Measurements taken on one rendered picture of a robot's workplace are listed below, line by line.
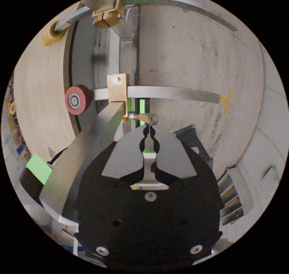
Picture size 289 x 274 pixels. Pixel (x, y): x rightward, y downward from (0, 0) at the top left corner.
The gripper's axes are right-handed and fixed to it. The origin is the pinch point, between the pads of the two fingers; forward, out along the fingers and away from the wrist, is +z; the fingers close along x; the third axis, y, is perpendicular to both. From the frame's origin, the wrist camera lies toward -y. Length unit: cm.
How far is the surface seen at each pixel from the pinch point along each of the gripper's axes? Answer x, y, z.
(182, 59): 37, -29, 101
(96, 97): -14.3, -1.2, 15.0
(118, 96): -7.3, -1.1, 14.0
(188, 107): 49, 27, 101
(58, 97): -26.0, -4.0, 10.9
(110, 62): -18.0, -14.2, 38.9
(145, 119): -0.5, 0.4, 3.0
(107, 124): -6.0, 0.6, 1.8
